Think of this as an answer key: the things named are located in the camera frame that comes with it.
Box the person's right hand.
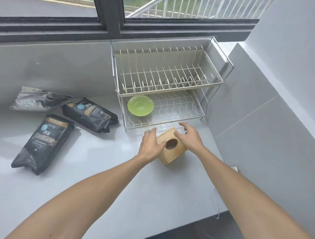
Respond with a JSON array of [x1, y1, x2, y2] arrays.
[[174, 122, 205, 153]]

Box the person's left hand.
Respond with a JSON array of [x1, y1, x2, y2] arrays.
[[138, 127, 167, 163]]

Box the person's right forearm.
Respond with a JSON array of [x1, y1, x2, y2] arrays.
[[194, 145, 311, 239]]

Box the person's left forearm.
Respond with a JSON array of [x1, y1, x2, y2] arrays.
[[4, 154, 149, 239]]

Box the wooden tissue box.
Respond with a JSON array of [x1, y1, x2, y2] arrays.
[[157, 127, 187, 167]]

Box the green plate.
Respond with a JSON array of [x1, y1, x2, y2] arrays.
[[127, 95, 155, 116]]

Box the black coffee bag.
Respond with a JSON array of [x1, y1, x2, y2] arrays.
[[11, 113, 75, 176], [61, 98, 120, 133]]

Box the silver foil bag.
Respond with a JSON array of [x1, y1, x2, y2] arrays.
[[9, 86, 74, 112]]

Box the white metal railing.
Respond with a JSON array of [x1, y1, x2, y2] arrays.
[[126, 0, 274, 19]]

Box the metal wire dish rack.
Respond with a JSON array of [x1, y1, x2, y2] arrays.
[[110, 36, 234, 132]]

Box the white cable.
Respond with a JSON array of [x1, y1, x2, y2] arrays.
[[212, 188, 221, 219]]

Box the dark window frame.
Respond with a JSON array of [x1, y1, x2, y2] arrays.
[[0, 0, 260, 43]]

